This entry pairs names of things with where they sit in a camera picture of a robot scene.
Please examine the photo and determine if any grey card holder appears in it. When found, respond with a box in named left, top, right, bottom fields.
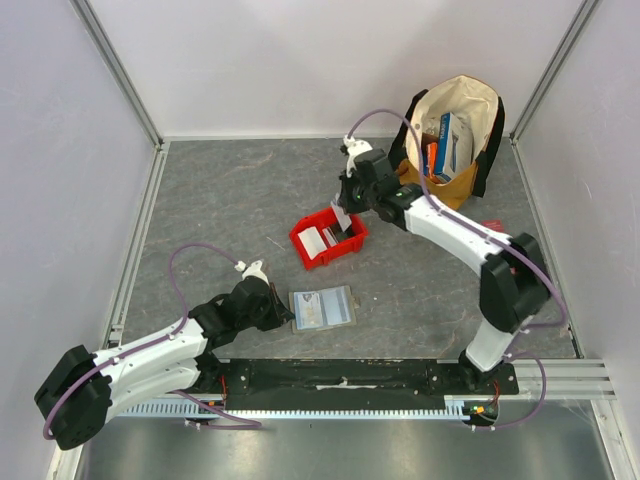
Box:
left=288, top=286, right=357, bottom=334

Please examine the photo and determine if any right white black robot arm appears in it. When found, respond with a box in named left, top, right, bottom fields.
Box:
left=336, top=141, right=551, bottom=394

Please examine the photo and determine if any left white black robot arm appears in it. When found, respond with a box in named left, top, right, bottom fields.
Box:
left=34, top=276, right=294, bottom=450

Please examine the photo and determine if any red plastic bin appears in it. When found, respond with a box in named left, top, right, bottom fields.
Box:
left=289, top=207, right=369, bottom=271

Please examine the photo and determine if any orange box in bag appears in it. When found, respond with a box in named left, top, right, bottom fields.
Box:
left=421, top=142, right=438, bottom=182

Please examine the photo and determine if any blue box in bag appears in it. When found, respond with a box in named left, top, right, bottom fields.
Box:
left=435, top=112, right=461, bottom=184

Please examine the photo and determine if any yellow canvas tote bag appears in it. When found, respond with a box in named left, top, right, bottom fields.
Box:
left=389, top=75, right=505, bottom=210

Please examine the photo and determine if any red grey flat box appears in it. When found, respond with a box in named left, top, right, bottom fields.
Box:
left=482, top=219, right=506, bottom=233

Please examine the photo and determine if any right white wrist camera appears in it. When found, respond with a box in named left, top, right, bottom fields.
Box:
left=340, top=135, right=372, bottom=177

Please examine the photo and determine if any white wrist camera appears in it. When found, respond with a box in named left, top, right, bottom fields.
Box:
left=234, top=260, right=269, bottom=283
left=340, top=135, right=372, bottom=177

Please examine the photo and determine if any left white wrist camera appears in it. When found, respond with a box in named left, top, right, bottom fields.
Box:
left=234, top=260, right=269, bottom=283

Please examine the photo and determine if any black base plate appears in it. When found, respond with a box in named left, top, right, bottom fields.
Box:
left=188, top=359, right=519, bottom=409

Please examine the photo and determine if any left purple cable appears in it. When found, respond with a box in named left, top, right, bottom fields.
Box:
left=41, top=242, right=251, bottom=440

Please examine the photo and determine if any blue slotted cable duct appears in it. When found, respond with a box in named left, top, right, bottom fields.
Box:
left=119, top=397, right=487, bottom=421

